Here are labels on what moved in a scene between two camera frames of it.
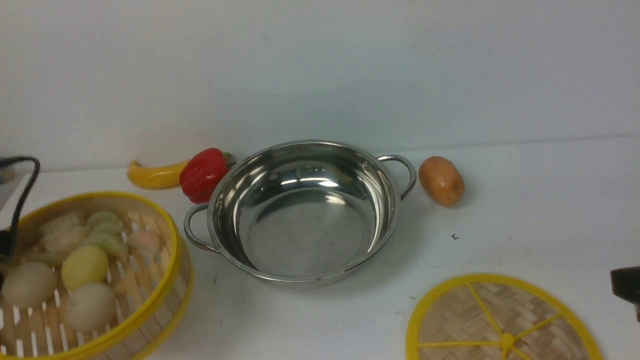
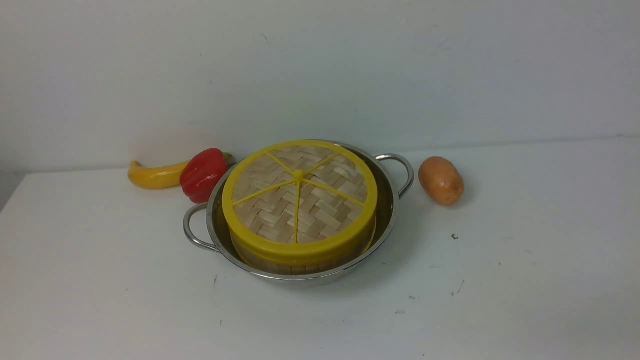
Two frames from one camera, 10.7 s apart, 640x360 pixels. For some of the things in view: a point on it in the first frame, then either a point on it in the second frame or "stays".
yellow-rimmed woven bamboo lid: x=499 y=316 to x=300 y=202
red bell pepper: x=202 y=171 stays
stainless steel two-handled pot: x=302 y=212 stays
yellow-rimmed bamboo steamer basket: x=96 y=275 to x=331 y=255
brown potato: x=442 y=180 stays
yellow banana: x=152 y=178 stays
